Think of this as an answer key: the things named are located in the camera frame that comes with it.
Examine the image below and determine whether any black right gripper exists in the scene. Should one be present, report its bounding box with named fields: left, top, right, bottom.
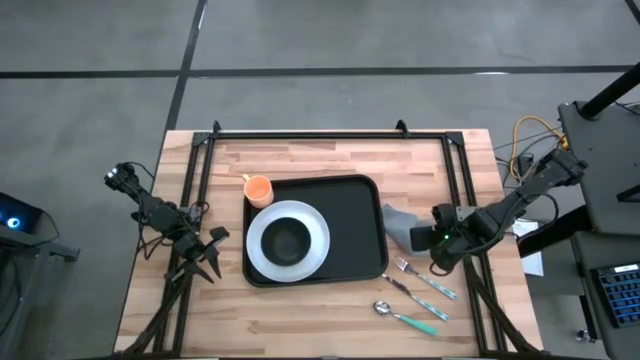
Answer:
left=428, top=201, right=482, bottom=274

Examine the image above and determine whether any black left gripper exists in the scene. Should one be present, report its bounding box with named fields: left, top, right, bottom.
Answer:
left=168, top=230, right=223, bottom=286

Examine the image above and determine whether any white round plate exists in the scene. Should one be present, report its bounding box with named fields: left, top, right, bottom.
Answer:
left=245, top=199, right=331, bottom=284

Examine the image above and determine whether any fork with patterned handle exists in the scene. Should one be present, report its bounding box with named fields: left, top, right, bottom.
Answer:
left=394, top=256, right=458, bottom=302

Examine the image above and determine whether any grey napkin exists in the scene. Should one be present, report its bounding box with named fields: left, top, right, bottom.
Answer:
left=382, top=203, right=434, bottom=257

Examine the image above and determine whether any black round bowl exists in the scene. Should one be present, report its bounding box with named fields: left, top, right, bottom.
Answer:
left=259, top=216, right=312, bottom=267

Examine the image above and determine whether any orange plastic cup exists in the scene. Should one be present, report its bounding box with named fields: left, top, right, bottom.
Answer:
left=241, top=173, right=275, bottom=210

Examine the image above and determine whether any spoon with teal handle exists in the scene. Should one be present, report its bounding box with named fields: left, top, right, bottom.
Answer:
left=372, top=299, right=440, bottom=337

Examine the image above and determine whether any black rectangular tray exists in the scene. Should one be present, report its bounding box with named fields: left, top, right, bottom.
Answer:
left=242, top=174, right=390, bottom=289

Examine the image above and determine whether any white paper sheet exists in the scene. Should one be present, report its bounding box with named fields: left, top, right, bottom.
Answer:
left=512, top=218, right=545, bottom=278

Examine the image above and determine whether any black diagonal bar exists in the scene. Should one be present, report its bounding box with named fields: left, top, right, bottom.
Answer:
left=517, top=204, right=592, bottom=259

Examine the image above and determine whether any black cart top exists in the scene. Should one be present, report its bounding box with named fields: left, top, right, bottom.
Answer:
left=557, top=99, right=640, bottom=236

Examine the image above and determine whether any grey metal stand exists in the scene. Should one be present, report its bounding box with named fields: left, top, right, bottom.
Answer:
left=0, top=209, right=81, bottom=360

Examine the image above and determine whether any black keyboard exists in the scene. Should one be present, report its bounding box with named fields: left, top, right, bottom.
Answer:
left=593, top=262, right=640, bottom=329

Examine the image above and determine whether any computer with blue light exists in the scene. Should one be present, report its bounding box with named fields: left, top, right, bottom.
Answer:
left=0, top=192, right=44, bottom=234

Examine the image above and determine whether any dark desk under keyboard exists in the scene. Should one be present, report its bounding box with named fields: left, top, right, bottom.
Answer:
left=569, top=232, right=640, bottom=360

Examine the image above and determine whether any black slanted pole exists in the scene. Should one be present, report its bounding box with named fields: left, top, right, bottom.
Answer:
left=579, top=62, right=640, bottom=120

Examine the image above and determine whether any knife with patterned handle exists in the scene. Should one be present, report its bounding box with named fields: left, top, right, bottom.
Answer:
left=382, top=273, right=450, bottom=322

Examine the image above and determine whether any yellow cable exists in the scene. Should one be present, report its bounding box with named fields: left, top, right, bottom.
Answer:
left=509, top=115, right=569, bottom=180

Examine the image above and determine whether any black aluminium table frame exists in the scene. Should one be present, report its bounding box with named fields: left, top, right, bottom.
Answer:
left=119, top=119, right=546, bottom=359

